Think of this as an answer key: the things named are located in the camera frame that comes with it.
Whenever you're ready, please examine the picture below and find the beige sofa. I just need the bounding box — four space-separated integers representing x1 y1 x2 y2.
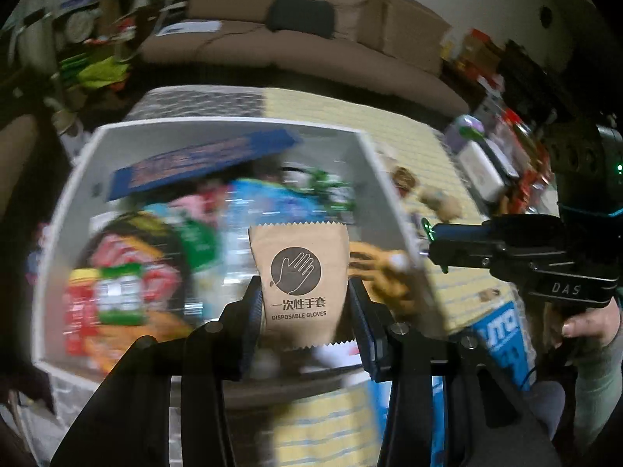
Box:
139 0 470 118

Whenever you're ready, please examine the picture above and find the small beige plush toy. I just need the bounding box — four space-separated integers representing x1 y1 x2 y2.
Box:
392 166 463 222

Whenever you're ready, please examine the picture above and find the yellow checked tablecloth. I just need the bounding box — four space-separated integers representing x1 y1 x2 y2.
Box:
263 86 519 467

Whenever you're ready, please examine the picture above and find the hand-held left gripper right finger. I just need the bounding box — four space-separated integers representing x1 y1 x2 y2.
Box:
347 279 560 467

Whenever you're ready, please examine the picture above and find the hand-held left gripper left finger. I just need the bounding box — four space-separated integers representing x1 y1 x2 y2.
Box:
51 276 266 467

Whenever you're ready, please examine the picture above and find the flat white tray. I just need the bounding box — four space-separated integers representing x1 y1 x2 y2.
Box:
486 140 521 179

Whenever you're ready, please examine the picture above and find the brown paper glove packet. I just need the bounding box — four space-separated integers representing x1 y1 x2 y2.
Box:
248 221 358 351

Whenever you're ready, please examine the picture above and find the black cushion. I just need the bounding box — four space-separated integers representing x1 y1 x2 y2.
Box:
267 0 338 40

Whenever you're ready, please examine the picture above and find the purple round container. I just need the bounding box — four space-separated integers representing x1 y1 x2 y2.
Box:
445 114 487 156

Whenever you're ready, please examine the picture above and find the blue flat box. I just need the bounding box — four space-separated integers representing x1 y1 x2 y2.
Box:
108 129 300 201

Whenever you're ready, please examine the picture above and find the person's right hand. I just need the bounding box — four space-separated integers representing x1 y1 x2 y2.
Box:
542 297 623 351

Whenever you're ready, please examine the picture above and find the white rectangular box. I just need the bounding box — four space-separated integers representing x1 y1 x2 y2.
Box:
456 143 508 205

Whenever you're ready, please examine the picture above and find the white paper sheet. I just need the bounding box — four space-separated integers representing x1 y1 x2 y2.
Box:
156 19 222 38

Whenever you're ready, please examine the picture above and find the green packet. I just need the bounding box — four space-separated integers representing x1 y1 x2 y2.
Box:
178 214 220 273

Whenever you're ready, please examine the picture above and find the cluttered shelf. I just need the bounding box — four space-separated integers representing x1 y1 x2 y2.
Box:
46 0 139 100

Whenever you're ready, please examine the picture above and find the yellow-green cloth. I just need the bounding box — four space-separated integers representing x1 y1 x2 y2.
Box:
77 56 131 89

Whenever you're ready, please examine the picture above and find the blue plastic packet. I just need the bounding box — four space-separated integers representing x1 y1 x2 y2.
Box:
226 179 341 237

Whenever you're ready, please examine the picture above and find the pile of red snack packets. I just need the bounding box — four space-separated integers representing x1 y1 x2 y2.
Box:
499 107 558 217

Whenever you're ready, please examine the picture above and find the white storage box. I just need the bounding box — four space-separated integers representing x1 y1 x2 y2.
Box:
32 117 439 402

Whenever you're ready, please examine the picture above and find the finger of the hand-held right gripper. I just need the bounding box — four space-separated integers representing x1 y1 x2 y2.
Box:
431 221 492 249
427 246 495 273

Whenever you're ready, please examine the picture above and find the blue and white box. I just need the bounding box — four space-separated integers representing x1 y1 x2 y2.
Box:
367 300 537 467

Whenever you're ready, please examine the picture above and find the red snack packet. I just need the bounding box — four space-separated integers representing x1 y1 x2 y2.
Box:
65 231 183 358

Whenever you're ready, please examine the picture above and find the person's right forearm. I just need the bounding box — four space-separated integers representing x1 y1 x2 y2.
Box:
573 335 623 454

